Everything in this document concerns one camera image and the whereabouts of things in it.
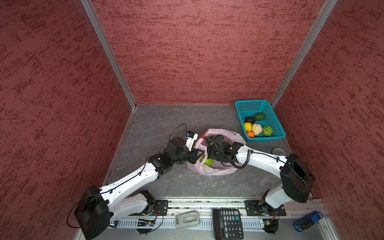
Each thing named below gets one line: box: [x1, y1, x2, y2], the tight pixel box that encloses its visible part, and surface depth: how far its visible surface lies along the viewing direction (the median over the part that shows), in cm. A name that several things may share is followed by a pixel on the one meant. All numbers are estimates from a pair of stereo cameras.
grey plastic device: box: [175, 210, 200, 228], surface depth 70 cm
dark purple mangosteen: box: [245, 116, 256, 124], surface depth 109 cm
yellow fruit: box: [244, 122, 253, 132], surface depth 104 cm
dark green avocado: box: [254, 112, 266, 121], surface depth 111 cm
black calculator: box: [212, 208, 244, 240], surface depth 69 cm
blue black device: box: [293, 210, 324, 232], surface depth 71 cm
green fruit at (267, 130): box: [262, 125, 274, 137], surface depth 101 cm
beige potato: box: [252, 123, 263, 136], surface depth 102 cm
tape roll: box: [271, 147, 287, 157], surface depth 97 cm
